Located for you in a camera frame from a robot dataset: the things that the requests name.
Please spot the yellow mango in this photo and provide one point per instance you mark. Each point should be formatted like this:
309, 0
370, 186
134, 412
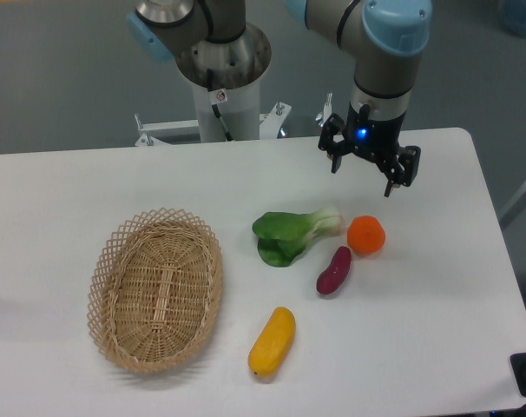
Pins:
273, 344

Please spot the white frame at right edge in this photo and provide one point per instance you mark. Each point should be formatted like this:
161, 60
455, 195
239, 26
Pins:
513, 207

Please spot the white metal base frame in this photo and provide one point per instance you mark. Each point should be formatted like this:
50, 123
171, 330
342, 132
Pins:
270, 125

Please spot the green bok choy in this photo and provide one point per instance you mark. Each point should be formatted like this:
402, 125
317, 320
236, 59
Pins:
283, 236

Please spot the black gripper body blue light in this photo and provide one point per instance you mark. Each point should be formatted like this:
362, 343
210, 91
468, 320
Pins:
375, 141

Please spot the blue object top right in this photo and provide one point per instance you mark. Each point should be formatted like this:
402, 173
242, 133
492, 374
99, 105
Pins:
512, 14

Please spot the purple sweet potato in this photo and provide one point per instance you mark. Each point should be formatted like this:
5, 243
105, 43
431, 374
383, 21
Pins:
336, 272

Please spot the orange tangerine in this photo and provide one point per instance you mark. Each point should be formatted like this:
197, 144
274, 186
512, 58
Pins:
365, 235

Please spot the woven wicker basket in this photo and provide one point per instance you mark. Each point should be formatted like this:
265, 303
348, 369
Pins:
155, 293

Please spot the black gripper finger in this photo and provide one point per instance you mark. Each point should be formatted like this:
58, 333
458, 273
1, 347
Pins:
332, 140
399, 164

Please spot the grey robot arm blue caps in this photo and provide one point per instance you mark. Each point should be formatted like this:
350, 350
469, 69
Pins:
224, 57

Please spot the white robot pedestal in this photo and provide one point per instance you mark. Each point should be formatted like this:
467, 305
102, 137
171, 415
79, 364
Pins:
238, 109

